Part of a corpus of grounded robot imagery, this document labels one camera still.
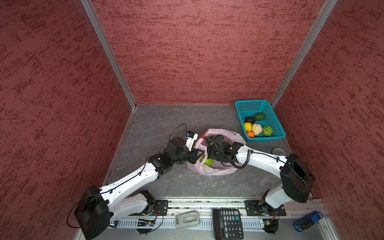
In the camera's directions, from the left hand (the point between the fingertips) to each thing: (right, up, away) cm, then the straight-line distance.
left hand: (203, 155), depth 74 cm
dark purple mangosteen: (+36, +19, +32) cm, 52 cm away
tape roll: (+50, -2, +21) cm, 55 cm away
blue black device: (+50, -30, -4) cm, 58 cm away
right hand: (+5, -5, +11) cm, 13 cm away
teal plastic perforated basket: (+34, +27, +32) cm, 54 cm away
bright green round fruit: (+4, -7, +10) cm, 13 cm away
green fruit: (+45, +11, +25) cm, 53 cm away
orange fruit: (+33, +8, +23) cm, 41 cm away
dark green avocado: (+44, +20, +33) cm, 59 cm away
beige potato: (+38, +12, +26) cm, 48 cm away
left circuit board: (-31, -33, -2) cm, 46 cm away
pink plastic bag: (+8, -7, +2) cm, 11 cm away
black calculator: (+11, -31, -6) cm, 33 cm away
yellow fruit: (+33, +13, +28) cm, 45 cm away
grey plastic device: (-7, -29, -5) cm, 30 cm away
